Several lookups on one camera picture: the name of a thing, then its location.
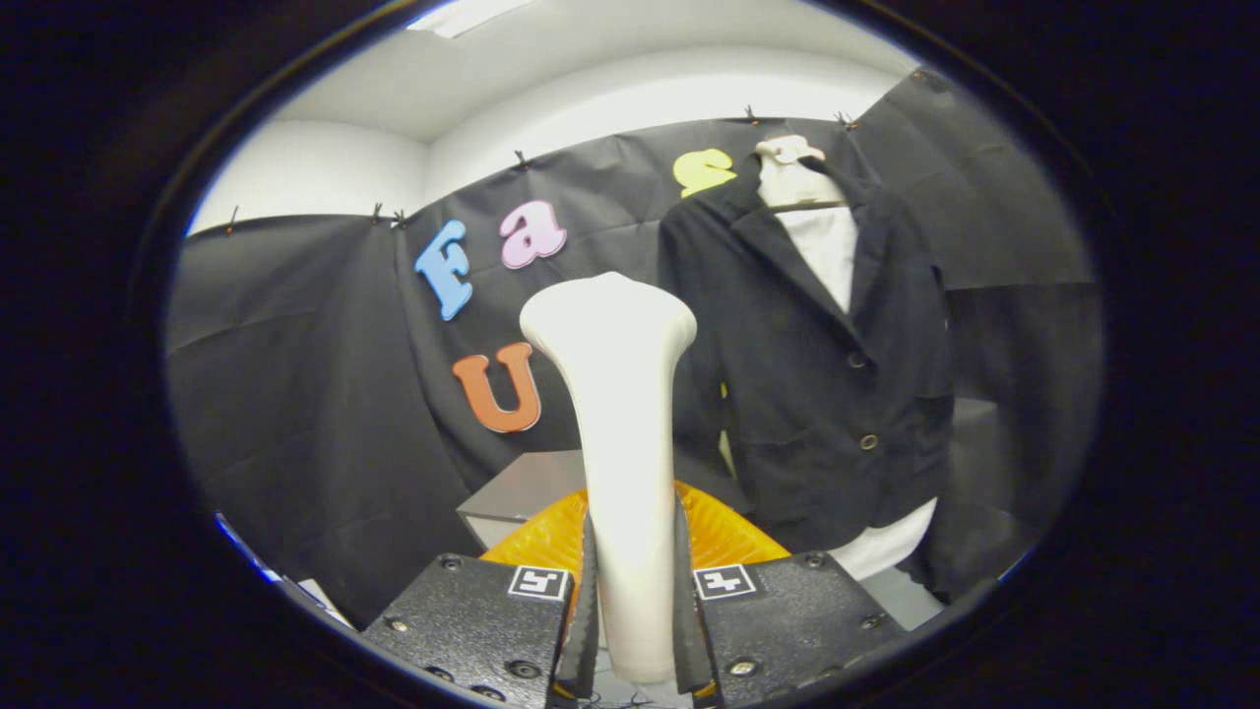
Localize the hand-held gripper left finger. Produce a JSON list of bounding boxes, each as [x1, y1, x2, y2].
[[359, 488, 601, 709]]

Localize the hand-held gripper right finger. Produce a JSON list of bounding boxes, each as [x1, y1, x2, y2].
[[672, 481, 909, 709]]

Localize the white mannequin torso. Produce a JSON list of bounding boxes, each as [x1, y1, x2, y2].
[[756, 135, 941, 582]]

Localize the grey drawer cabinet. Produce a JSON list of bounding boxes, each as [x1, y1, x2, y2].
[[456, 450, 590, 552]]

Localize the black backdrop cloth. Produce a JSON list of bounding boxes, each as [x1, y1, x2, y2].
[[165, 67, 1103, 631]]

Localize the white garment steamer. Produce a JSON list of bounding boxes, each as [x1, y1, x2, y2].
[[519, 271, 699, 686]]

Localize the black jacket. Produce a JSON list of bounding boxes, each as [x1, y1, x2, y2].
[[658, 148, 956, 554]]

